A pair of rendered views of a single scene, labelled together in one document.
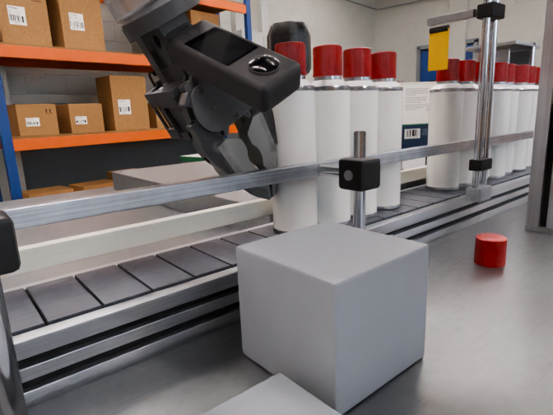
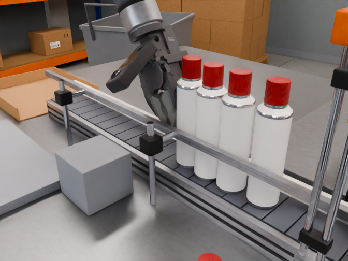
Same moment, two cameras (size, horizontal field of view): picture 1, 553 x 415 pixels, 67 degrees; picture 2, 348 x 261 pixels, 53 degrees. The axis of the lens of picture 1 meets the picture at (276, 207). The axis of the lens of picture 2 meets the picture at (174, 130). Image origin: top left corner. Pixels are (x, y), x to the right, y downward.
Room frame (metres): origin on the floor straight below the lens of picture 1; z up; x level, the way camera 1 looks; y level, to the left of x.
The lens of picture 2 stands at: (0.39, -0.59, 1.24)
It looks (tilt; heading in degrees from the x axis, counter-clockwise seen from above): 27 degrees down; 85
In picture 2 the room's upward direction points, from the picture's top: straight up
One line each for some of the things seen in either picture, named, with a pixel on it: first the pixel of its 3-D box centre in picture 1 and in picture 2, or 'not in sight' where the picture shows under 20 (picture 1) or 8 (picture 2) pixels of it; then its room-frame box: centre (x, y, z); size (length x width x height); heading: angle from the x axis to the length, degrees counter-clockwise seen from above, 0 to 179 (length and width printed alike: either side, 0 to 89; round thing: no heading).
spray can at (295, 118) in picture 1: (292, 142); (190, 113); (0.47, -0.02, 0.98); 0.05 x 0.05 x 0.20
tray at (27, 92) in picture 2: not in sight; (39, 90); (0.04, 0.50, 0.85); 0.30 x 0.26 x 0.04; 129
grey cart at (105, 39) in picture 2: not in sight; (142, 59); (0.36, 2.21, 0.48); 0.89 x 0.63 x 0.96; 67
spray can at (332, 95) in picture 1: (328, 138); (210, 122); (0.50, -0.06, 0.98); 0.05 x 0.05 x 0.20
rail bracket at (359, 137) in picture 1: (341, 213); (160, 160); (0.41, -0.07, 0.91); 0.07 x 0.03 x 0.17; 39
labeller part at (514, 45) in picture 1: (503, 47); not in sight; (1.02, -0.54, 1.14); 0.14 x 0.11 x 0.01; 129
